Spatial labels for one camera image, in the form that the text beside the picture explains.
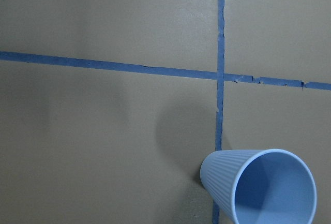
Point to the blue ribbed cup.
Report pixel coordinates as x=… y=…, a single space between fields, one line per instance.
x=260 y=186

